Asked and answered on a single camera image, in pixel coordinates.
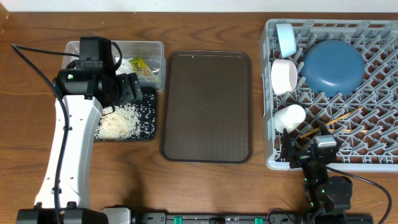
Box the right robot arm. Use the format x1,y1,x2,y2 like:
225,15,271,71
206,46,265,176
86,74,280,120
280,128,353,223

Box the dark blue plate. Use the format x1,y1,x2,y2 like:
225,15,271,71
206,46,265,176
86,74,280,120
300,40,364,97

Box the grey dishwasher rack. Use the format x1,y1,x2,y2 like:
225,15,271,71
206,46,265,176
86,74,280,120
259,19,397,172

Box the spilled rice food waste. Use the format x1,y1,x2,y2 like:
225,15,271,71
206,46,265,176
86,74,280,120
94,93,156,141

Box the white bowl with food residue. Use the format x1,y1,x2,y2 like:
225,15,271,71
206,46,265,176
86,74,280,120
271,59,298,96

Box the black rectangular tray bin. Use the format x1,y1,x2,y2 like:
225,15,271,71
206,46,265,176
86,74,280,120
93,86,157,142

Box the yellow green snack wrapper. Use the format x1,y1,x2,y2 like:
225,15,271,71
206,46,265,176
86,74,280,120
128,56,154,77

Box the light blue small bowl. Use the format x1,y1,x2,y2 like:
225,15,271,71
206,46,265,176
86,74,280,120
276,24,297,58

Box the wooden chopstick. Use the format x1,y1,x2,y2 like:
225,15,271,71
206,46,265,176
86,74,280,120
328,129,369,133
300,106,364,138

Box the white paper cup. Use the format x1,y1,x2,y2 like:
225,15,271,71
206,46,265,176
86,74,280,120
274,105,306,133

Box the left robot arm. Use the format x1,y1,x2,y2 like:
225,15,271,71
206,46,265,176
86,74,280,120
12,37,142,223

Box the dark brown serving tray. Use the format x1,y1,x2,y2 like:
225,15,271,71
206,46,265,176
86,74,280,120
160,50,253,164

